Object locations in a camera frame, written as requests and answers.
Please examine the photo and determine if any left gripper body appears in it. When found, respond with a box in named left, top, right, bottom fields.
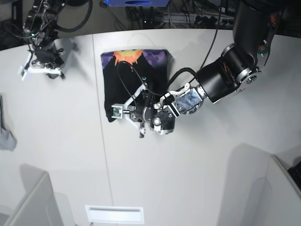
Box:
left=123, top=83, right=153, bottom=131

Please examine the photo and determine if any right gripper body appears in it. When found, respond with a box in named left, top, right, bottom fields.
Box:
left=25, top=46, right=64, bottom=76

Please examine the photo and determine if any black T-shirt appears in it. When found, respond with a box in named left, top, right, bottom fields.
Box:
left=101, top=49, right=169, bottom=122

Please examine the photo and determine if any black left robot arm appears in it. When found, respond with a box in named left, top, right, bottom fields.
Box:
left=121, top=0, right=300, bottom=136

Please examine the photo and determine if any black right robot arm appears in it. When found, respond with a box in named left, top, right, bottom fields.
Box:
left=18, top=0, right=93, bottom=80

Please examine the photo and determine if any grey cloth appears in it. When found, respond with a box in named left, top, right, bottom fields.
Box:
left=0, top=96, right=17, bottom=151

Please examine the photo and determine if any blue box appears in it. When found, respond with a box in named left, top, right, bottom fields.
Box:
left=104, top=0, right=169, bottom=7

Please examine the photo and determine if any white power strip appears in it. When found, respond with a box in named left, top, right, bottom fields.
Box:
left=154, top=13, right=234, bottom=27

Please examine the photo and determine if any white left partition panel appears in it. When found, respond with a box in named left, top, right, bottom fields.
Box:
left=0, top=171, right=64, bottom=226

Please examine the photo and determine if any white partition panel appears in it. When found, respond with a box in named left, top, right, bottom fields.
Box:
left=0, top=171, right=64, bottom=226
left=241, top=155, right=301, bottom=226

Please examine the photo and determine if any white right partition panel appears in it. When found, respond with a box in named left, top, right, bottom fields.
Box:
left=241, top=155, right=301, bottom=226

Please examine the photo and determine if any black keyboard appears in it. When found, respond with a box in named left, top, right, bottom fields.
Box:
left=288, top=162, right=301, bottom=189

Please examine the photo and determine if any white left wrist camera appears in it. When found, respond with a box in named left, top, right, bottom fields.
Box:
left=111, top=104, right=124, bottom=119

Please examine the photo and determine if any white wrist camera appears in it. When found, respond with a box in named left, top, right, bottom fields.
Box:
left=18, top=65, right=27, bottom=81
left=111, top=104, right=124, bottom=119

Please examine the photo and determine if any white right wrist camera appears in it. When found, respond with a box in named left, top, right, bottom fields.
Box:
left=18, top=65, right=27, bottom=81

